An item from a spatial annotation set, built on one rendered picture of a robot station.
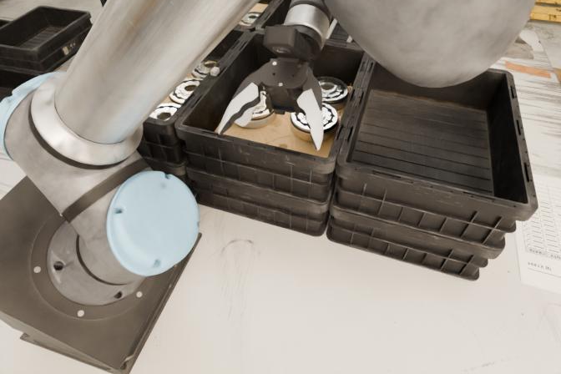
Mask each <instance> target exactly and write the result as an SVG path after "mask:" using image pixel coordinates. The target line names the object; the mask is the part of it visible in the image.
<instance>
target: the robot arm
mask: <svg viewBox="0 0 561 374"><path fill-rule="evenodd" d="M259 1H260V0H107V2H106V3H105V4H104V7H103V9H102V10H101V12H100V14H99V15H98V17H97V19H96V21H95V23H94V24H93V26H92V28H91V29H90V31H89V33H88V35H87V37H86V38H85V40H84V41H83V44H82V46H81V47H80V49H79V51H78V52H77V54H76V56H75V58H74V59H73V61H72V63H71V65H70V66H69V68H68V71H67V72H66V73H65V72H54V73H46V74H43V75H40V76H37V77H36V78H32V79H30V80H28V81H27V82H26V83H23V84H22V85H20V86H19V87H17V88H16V89H14V90H13V95H12V96H11V97H8V98H5V99H4V100H3V101H2V102H1V103H0V145H1V146H2V149H3V151H4V153H5V154H6V155H7V156H8V158H9V159H11V160H12V161H14V162H16V163H17V165H18V166H19V167H20V168H21V169H22V170H23V172H24V173H25V174H26V175H27V176H28V178H29V179H30V180H31V181H32V182H33V183H34V184H35V185H36V186H37V187H38V188H39V189H40V191H41V192H42V193H43V194H44V195H45V197H46V198H47V199H48V200H49V201H50V202H51V204H52V205H53V206H54V207H55V208H56V209H57V211H58V212H59V213H60V214H61V215H62V216H63V218H64V219H65V220H66V221H65V222H64V223H63V224H62V225H61V226H60V227H59V228H58V230H57V231H56V232H55V234H54V235H53V238H52V239H51V241H50V243H49V245H48V251H47V257H46V263H47V269H48V275H49V277H50V279H51V281H52V283H53V285H54V286H55V287H56V289H57V290H58V291H59V292H60V293H61V294H62V295H63V296H65V297H66V298H68V299H70V300H71V301H74V302H76V303H79V304H81V305H85V306H103V305H107V304H110V303H113V302H115V301H119V300H121V299H123V298H125V297H126V296H128V295H130V294H131V293H132V292H134V291H135V290H136V289H137V288H138V287H139V286H140V285H141V284H142V282H143V281H144V279H145V277H147V276H150V275H157V274H159V273H162V272H164V271H166V270H168V269H169V268H171V267H172V266H173V265H174V264H176V263H178V262H179V261H181V260H182V259H183V258H185V257H186V256H187V254H188V253H189V252H190V250H191V249H192V247H193V246H194V244H195V242H196V239H197V236H198V233H199V222H200V213H199V208H198V205H197V202H196V200H195V197H194V196H193V194H192V192H191V191H190V189H189V188H188V186H187V185H186V184H185V183H184V182H183V181H181V180H180V179H178V178H177V177H175V176H173V175H172V174H165V173H164V172H162V171H153V170H152V169H151V168H150V167H149V165H148V164H147V163H146V161H145V160H144V159H143V158H142V156H141V155H140V154H139V152H138V151H137V150H136V149H137V148H138V146H139V143H140V141H141V139H142V136H143V122H144V121H145V120H146V119H147V118H148V117H149V116H150V115H151V114H152V113H153V112H154V111H155V110H156V109H157V108H158V107H159V106H160V105H161V104H162V103H163V102H164V101H165V100H166V98H167V97H168V96H169V95H170V94H171V93H172V92H173V91H174V90H175V89H176V88H177V87H178V86H179V85H180V84H181V83H182V82H183V81H184V79H185V78H186V77H187V76H188V75H189V74H190V73H191V72H192V71H193V70H194V69H195V68H196V67H197V66H198V65H199V64H200V63H201V62H202V61H203V59H204V58H205V57H206V56H207V55H208V54H209V53H210V52H211V51H212V50H213V49H214V48H215V47H216V46H217V45H218V44H219V43H220V42H221V40H222V39H223V38H224V37H225V36H226V35H227V34H228V33H229V32H230V31H231V30H232V29H233V28H234V27H235V26H236V25H237V24H238V23H239V22H240V20H241V19H242V18H243V17H244V16H245V15H246V14H247V13H248V12H249V11H250V10H251V9H252V8H253V7H254V6H255V5H256V4H257V3H258V2H259ZM535 2H536V0H291V4H290V6H289V9H288V13H287V15H286V20H285V22H284V24H281V25H274V27H273V26H272V27H269V26H265V36H264V42H263V45H264V46H266V47H267V48H268V49H269V50H270V51H271V52H273V53H274V54H276V55H277V56H278V59H273V58H271V59H270V62H268V63H266V64H264V66H262V67H261V68H260V69H259V70H257V71H256V72H254V73H252V74H251V75H250V76H248V77H247V78H246V79H245V80H244V81H243V82H242V84H241V85H240V86H239V88H238V89H237V91H236V92H235V94H234V96H233V97H232V100H231V102H230V104H229V106H228V108H227V110H226V111H225V114H224V116H223V119H222V120H221V123H220V127H219V130H218V132H219V134H220V135H222V134H223V133H224V132H225V131H227V130H228V129H229V128H230V127H231V126H232V124H233V123H237V124H238V125H239V126H245V125H247V124H248V123H249V122H250V120H251V117H252V112H253V110H254V108H255V107H257V106H258V105H259V104H260V103H261V101H262V99H263V94H262V93H260V91H261V90H262V89H263V85H264V88H265V91H266V94H265V95H266V98H265V105H266V107H267V109H268V110H269V113H270V114H271V111H272V109H273V110H274V113H275V114H281V115H285V113H286V112H288V113H298V114H304V115H305V116H306V124H307V127H308V128H309V129H310V130H311V139H312V142H313V144H314V145H315V148H316V150H319V149H320V147H321V143H322V140H323V113H322V99H323V96H322V90H321V86H320V84H319V82H318V80H317V79H316V78H315V77H314V75H313V68H314V65H315V62H314V60H315V59H317V58H318V57H319V55H320V53H321V50H322V48H323V47H324V44H325V41H326V36H327V33H328V30H329V26H330V22H331V17H332V15H333V17H334V18H335V19H336V21H337V22H338V23H339V24H340V25H341V26H342V27H343V29H344V30H345V31H346V32H347V33H348V34H349V35H350V36H351V37H352V38H353V39H354V41H355V42H356V43H357V44H358V45H359V46H360V47H361V48H362V49H363V50H365V51H366V52H367V53H368V54H369V55H370V56H371V57H373V58H374V59H375V60H376V61H377V62H378V63H379V64H380V65H381V66H382V67H383V68H385V69H387V70H388V71H389V72H391V73H393V74H394V75H396V76H397V77H398V78H400V79H402V80H404V81H406V82H408V83H412V84H415V85H417V86H421V87H428V88H442V87H447V86H453V85H456V84H459V83H463V82H466V81H468V80H470V79H472V78H475V77H476V76H478V75H479V74H481V73H483V72H485V71H486V70H487V69H488V68H490V67H491V66H492V65H494V64H495V63H496V62H497V61H498V60H499V59H500V58H501V57H502V56H503V55H504V54H505V53H506V52H507V51H508V50H509V49H510V47H511V46H512V45H513V44H514V43H515V41H516V39H517V38H518V35H519V34H520V33H521V31H522V30H523V27H524V26H525V24H526V22H527V21H528V18H529V16H530V13H531V12H532V10H533V6H534V4H535Z"/></svg>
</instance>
